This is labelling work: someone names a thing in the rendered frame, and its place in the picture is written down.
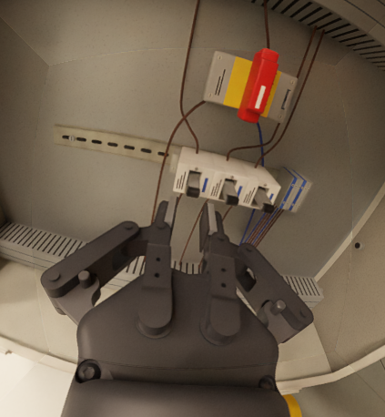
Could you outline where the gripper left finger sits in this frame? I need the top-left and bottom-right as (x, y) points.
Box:
(40, 196), (179, 340)

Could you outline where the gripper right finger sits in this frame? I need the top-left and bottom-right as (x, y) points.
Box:
(198, 202), (314, 346)

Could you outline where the grey yellow isolator box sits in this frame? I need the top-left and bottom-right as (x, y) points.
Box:
(202, 50), (299, 124)

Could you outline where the grey breaker toggle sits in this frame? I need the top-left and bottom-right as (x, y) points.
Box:
(253, 188), (276, 214)
(222, 178), (240, 207)
(185, 169), (202, 198)

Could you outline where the white blue terminal block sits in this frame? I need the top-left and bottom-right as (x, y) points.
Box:
(274, 166), (314, 213)

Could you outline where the yellow round object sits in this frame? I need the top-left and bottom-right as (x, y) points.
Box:
(281, 392), (301, 417)

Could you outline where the beige electrical cabinet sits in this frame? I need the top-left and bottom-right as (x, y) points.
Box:
(0, 0), (385, 392)

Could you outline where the grey slotted wire duct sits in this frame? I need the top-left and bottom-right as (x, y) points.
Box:
(250, 0), (385, 77)
(0, 221), (325, 309)

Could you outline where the blue wire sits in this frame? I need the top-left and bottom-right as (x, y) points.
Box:
(239, 208), (257, 246)
(255, 120), (266, 168)

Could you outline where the beige perforated mounting rail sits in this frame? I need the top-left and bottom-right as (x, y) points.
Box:
(52, 124), (180, 164)

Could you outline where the red isolator handle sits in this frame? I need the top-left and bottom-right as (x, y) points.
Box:
(237, 47), (280, 124)

